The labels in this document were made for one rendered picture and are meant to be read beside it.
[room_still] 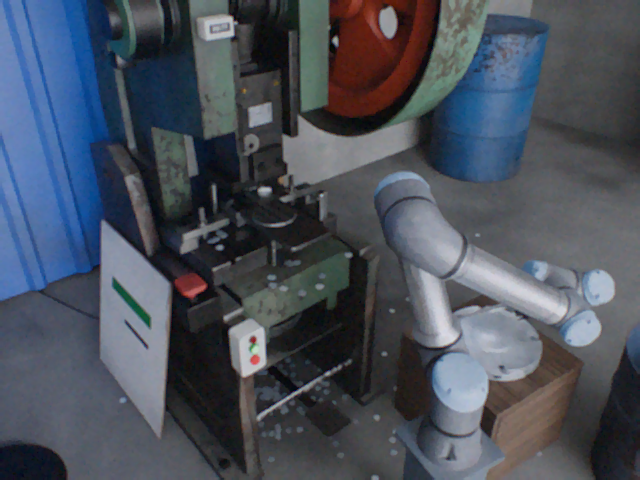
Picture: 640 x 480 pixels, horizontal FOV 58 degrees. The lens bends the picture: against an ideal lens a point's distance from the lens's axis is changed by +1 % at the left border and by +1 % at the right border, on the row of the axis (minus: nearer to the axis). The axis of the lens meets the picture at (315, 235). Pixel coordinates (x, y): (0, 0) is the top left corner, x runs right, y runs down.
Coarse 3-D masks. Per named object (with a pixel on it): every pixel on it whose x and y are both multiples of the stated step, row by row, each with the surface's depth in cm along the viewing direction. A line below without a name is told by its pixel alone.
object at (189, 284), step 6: (186, 276) 140; (192, 276) 140; (198, 276) 140; (180, 282) 138; (186, 282) 138; (192, 282) 138; (198, 282) 138; (180, 288) 136; (186, 288) 136; (192, 288) 136; (198, 288) 136; (204, 288) 138; (186, 294) 135; (192, 294) 136
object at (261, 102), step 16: (240, 64) 146; (256, 64) 152; (256, 80) 144; (272, 80) 147; (256, 96) 146; (272, 96) 149; (256, 112) 148; (272, 112) 152; (256, 128) 150; (272, 128) 154; (256, 144) 151; (272, 144) 155; (224, 160) 158; (240, 160) 151; (256, 160) 151; (272, 160) 154; (240, 176) 154; (256, 176) 153; (272, 176) 157
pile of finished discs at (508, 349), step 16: (464, 320) 183; (480, 320) 183; (496, 320) 183; (512, 320) 183; (464, 336) 177; (480, 336) 176; (496, 336) 176; (512, 336) 176; (528, 336) 177; (480, 352) 171; (496, 352) 171; (512, 352) 171; (528, 352) 171; (496, 368) 165; (512, 368) 165; (528, 368) 166
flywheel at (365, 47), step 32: (352, 0) 155; (384, 0) 151; (416, 0) 143; (352, 32) 164; (416, 32) 142; (352, 64) 169; (384, 64) 159; (416, 64) 146; (352, 96) 169; (384, 96) 158
